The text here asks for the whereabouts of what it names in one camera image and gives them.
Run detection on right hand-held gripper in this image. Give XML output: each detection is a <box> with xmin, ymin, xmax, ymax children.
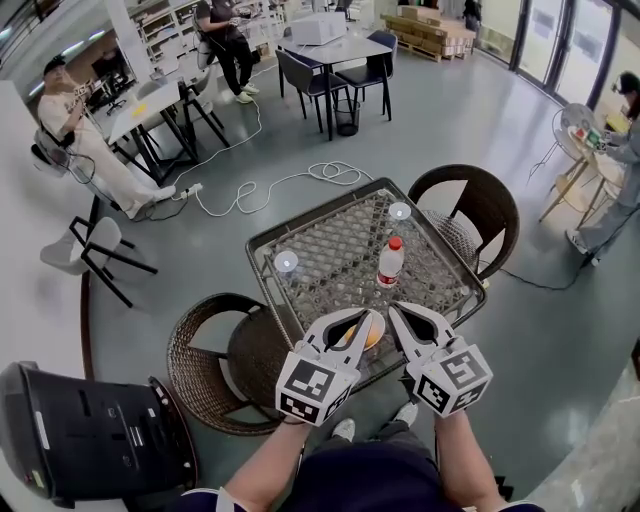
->
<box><xmin>387</xmin><ymin>301</ymin><xmax>494</xmax><ymax>417</ymax></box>

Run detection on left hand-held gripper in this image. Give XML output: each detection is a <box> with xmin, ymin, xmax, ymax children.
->
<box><xmin>274</xmin><ymin>307</ymin><xmax>375</xmax><ymax>428</ymax></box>

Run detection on orange fruit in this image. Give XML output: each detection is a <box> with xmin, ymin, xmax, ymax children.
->
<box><xmin>343</xmin><ymin>323</ymin><xmax>382</xmax><ymax>350</ymax></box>

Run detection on white round plate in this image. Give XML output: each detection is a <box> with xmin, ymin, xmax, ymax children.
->
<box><xmin>327</xmin><ymin>310</ymin><xmax>388</xmax><ymax>354</ymax></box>

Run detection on person's left forearm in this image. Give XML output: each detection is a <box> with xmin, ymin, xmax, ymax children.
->
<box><xmin>219</xmin><ymin>419</ymin><xmax>314</xmax><ymax>512</ymax></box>

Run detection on person's right forearm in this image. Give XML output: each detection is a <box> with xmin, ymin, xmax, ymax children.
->
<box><xmin>433</xmin><ymin>407</ymin><xmax>506</xmax><ymax>512</ymax></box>

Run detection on clear red-capped water bottle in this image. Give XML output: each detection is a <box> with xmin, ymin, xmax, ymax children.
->
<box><xmin>376</xmin><ymin>236</ymin><xmax>405</xmax><ymax>290</ymax></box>

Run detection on person's right white shoe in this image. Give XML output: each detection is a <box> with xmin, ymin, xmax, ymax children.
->
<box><xmin>393</xmin><ymin>402</ymin><xmax>419</xmax><ymax>429</ymax></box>

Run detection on glass-top dark wicker table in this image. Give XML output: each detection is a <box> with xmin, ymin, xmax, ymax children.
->
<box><xmin>245</xmin><ymin>176</ymin><xmax>489</xmax><ymax>396</ymax></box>

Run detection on dark wicker armchair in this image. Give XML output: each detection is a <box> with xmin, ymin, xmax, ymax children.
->
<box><xmin>407</xmin><ymin>163</ymin><xmax>521</xmax><ymax>284</ymax></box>
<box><xmin>166</xmin><ymin>292</ymin><xmax>301</xmax><ymax>436</ymax></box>

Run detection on person's dark trousers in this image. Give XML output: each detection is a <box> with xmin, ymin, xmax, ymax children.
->
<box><xmin>312</xmin><ymin>422</ymin><xmax>439</xmax><ymax>459</ymax></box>

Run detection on person's navy shirt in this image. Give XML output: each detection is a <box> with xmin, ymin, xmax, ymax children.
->
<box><xmin>177</xmin><ymin>442</ymin><xmax>546</xmax><ymax>512</ymax></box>

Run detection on round wooden side table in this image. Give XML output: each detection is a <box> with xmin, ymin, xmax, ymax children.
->
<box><xmin>538</xmin><ymin>124</ymin><xmax>631</xmax><ymax>231</ymax></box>

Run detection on white chair with black legs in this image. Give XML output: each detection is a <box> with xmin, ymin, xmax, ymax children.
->
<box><xmin>39</xmin><ymin>215</ymin><xmax>159</xmax><ymax>309</ymax></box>

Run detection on dark blue dining chair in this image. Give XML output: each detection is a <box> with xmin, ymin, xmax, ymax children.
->
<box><xmin>274</xmin><ymin>48</ymin><xmax>354</xmax><ymax>134</ymax></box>
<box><xmin>333</xmin><ymin>29</ymin><xmax>399</xmax><ymax>122</ymax></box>

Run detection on black wheeled machine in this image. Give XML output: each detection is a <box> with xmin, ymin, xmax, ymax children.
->
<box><xmin>0</xmin><ymin>361</ymin><xmax>199</xmax><ymax>509</ymax></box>

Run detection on grey-top black-legged table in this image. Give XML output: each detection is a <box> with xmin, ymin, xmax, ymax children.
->
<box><xmin>276</xmin><ymin>33</ymin><xmax>394</xmax><ymax>141</ymax></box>

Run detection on stack of cardboard boxes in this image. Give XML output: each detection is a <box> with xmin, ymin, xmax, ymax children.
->
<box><xmin>380</xmin><ymin>4</ymin><xmax>476</xmax><ymax>64</ymax></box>

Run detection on white desk with black legs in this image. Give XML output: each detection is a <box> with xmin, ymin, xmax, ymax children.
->
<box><xmin>107</xmin><ymin>79</ymin><xmax>231</xmax><ymax>186</ymax></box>

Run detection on white shelving unit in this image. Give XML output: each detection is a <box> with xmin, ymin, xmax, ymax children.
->
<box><xmin>130</xmin><ymin>0</ymin><xmax>211</xmax><ymax>76</ymax></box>

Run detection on black floor cable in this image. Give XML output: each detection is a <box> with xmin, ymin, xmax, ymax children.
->
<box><xmin>477</xmin><ymin>259</ymin><xmax>609</xmax><ymax>291</ymax></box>

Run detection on white extension cable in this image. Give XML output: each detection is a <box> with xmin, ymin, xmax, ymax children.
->
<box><xmin>172</xmin><ymin>74</ymin><xmax>375</xmax><ymax>218</ymax></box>

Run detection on black wire waste bin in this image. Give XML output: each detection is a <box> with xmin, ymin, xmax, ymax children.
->
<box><xmin>333</xmin><ymin>98</ymin><xmax>361</xmax><ymax>137</ymax></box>

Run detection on white wire chair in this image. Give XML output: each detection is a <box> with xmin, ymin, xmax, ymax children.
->
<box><xmin>527</xmin><ymin>102</ymin><xmax>599</xmax><ymax>186</ymax></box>

